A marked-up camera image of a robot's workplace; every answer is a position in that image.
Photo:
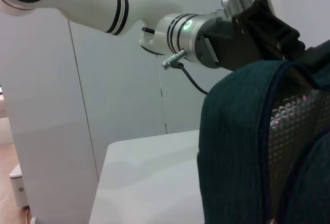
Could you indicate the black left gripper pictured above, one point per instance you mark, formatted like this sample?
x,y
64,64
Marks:
x,y
227,43

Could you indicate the dark teal insulated lunch bag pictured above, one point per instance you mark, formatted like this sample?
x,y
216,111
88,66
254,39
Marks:
x,y
245,144

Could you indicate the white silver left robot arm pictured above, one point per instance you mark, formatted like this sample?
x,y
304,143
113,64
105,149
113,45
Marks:
x,y
103,7

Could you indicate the white box with logo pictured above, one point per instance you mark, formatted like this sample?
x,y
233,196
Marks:
x,y
19,185

